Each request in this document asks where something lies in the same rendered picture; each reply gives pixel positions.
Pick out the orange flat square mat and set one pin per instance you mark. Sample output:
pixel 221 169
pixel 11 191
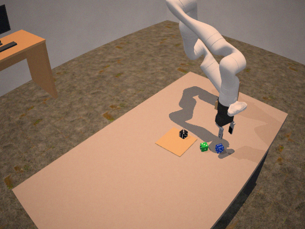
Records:
pixel 172 142

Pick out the blue die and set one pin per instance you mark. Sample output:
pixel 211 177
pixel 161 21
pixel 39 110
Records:
pixel 219 148

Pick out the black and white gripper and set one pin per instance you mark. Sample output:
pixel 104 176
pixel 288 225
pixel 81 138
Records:
pixel 228 106

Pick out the green die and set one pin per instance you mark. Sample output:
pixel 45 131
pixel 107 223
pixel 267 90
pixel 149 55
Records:
pixel 203 146

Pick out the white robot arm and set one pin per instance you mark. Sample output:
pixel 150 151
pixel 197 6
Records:
pixel 222 75

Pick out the black die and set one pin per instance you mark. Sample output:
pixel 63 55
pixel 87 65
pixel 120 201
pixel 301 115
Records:
pixel 183 133

